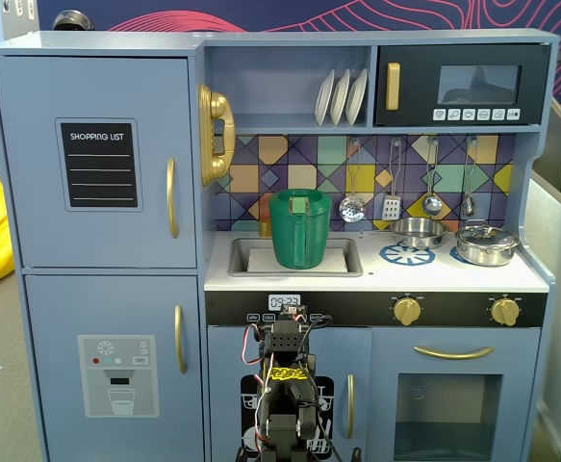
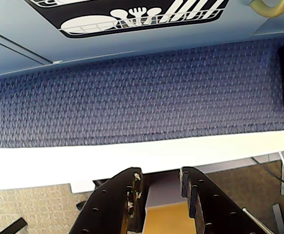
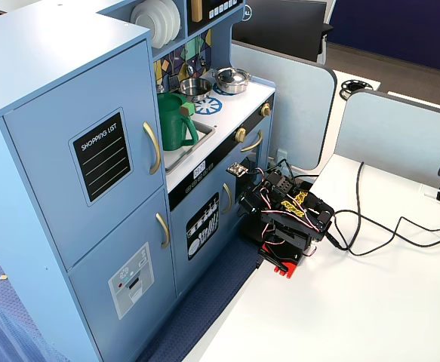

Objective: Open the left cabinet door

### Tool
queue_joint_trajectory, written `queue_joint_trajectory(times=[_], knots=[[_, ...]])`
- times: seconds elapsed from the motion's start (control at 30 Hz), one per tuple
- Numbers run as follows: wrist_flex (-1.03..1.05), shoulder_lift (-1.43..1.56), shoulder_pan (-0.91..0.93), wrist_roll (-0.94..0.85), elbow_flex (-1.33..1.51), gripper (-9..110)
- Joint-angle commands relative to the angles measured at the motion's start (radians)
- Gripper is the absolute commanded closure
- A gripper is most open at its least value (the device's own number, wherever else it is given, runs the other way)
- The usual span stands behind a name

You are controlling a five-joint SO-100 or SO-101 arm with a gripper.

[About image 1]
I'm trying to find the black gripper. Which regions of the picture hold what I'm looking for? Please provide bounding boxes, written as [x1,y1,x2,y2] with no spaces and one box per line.
[279,303,308,325]

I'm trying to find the blue shopping list cabinet door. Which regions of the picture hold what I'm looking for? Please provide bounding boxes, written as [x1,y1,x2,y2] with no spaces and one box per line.
[0,55,198,270]

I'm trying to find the blue dishwasher print door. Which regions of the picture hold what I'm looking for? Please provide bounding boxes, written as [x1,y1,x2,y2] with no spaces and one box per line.
[207,326,372,462]

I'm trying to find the blue water dispenser fridge door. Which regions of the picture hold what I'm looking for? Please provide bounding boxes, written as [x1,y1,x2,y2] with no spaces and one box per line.
[23,273,204,462]

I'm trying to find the blue oven door with window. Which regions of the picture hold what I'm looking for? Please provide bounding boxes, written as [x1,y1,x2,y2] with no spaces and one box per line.
[370,327,542,462]

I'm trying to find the black toy microwave door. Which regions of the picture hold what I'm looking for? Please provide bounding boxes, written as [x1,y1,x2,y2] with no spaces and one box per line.
[374,43,550,127]

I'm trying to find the grey metal cabinet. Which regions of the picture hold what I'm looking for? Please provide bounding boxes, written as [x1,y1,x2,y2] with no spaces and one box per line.
[0,0,38,38]

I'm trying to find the green plastic pitcher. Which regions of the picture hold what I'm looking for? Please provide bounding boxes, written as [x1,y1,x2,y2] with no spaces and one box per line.
[268,189,333,270]

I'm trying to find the grey toy sink basin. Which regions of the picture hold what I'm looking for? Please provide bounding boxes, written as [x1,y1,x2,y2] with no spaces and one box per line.
[227,236,364,278]

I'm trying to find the gold stove knob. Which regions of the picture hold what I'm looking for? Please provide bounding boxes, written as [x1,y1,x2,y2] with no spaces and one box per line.
[394,296,423,326]
[490,296,520,326]

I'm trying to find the steel slotted spoon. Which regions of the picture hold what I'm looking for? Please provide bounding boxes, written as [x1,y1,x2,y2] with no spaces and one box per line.
[339,139,367,223]

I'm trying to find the steel slotted spatula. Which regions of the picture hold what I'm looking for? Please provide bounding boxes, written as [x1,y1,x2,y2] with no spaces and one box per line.
[382,139,402,221]

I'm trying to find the steel frying pan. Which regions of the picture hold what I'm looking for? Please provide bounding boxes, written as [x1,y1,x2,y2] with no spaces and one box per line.
[389,217,449,250]

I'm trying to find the steel ladle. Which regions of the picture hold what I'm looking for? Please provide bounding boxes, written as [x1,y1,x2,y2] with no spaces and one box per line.
[421,138,443,218]

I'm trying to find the steel cooking pot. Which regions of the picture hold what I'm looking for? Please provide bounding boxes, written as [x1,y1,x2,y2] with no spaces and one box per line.
[454,230,521,267]

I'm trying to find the steel small hanging spoon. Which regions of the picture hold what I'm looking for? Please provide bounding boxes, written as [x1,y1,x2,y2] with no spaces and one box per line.
[461,138,478,217]

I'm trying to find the steel pot lid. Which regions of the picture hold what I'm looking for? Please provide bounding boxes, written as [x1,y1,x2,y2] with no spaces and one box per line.
[455,219,518,249]

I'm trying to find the gold toy telephone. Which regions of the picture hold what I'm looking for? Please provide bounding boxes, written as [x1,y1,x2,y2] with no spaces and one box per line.
[197,84,237,188]

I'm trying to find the white toy plate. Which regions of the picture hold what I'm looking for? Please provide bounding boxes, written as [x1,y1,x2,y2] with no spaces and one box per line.
[330,68,352,126]
[345,68,369,126]
[314,69,336,127]

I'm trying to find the light grey partition panel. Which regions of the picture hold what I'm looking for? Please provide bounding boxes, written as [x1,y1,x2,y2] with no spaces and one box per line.
[524,172,561,434]

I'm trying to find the blue toy play kitchen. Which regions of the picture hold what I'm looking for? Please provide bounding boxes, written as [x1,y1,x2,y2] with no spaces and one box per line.
[0,28,561,462]

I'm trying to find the black round helmet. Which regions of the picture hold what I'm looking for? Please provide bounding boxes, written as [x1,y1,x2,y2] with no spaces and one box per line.
[52,10,93,33]

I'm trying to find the red white servo wire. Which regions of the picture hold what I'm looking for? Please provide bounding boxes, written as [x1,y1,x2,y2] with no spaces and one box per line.
[240,322,272,372]

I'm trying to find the gold curved door handle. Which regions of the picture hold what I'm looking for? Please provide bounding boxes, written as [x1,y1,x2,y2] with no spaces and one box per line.
[166,157,180,241]
[345,373,356,440]
[173,304,189,375]

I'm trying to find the black cable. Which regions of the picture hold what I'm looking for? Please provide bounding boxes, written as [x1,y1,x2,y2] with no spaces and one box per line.
[303,315,344,462]

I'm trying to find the gold wide oven handle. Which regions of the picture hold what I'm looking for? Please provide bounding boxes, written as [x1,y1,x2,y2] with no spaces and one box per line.
[413,344,496,361]

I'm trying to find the gold straight microwave handle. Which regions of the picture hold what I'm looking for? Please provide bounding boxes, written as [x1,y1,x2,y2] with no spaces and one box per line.
[386,62,401,112]

